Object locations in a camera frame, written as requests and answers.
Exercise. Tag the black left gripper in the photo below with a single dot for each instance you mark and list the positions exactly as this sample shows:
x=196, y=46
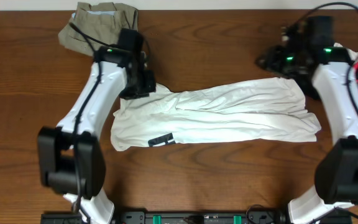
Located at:
x=140, y=86

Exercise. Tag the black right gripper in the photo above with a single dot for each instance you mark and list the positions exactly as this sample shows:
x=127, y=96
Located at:
x=269, y=62

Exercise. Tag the white t-shirt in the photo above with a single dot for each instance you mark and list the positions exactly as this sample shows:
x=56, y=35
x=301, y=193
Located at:
x=269, y=108

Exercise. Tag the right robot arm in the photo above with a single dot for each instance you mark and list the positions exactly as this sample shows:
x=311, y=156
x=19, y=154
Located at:
x=331, y=73

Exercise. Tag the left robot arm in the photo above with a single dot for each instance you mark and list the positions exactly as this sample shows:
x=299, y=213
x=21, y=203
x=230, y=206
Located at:
x=70, y=158

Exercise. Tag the white patterned garment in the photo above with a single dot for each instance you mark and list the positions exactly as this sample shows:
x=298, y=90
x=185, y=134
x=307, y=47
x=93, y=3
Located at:
x=350, y=51

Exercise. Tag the folded khaki shorts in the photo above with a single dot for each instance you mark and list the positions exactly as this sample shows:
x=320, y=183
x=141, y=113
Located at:
x=103, y=22

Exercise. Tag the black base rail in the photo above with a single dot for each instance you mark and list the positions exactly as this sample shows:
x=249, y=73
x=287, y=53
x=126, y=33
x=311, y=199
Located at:
x=268, y=216

